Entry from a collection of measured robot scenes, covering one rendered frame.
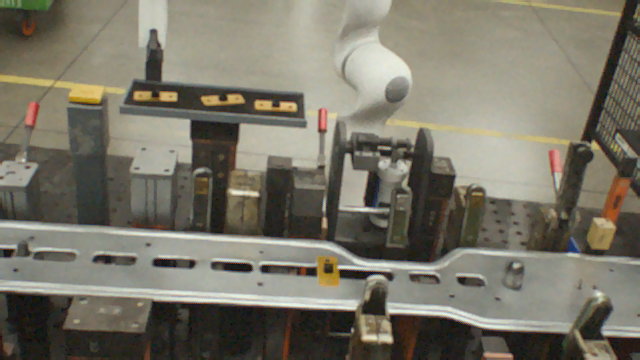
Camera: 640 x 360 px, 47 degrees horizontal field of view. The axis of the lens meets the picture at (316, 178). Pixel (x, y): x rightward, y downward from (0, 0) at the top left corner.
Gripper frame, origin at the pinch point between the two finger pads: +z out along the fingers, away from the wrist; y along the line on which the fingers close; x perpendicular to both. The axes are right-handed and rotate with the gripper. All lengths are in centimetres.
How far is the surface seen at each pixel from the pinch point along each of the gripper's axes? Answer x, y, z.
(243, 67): 44, -299, 122
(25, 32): -92, -331, 118
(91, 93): -12.4, -0.9, 6.6
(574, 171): 80, 27, 7
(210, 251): 10.9, 30.6, 22.6
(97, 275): -8.2, 37.2, 22.6
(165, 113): 2.3, 6.7, 6.8
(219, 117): 12.7, 7.9, 6.7
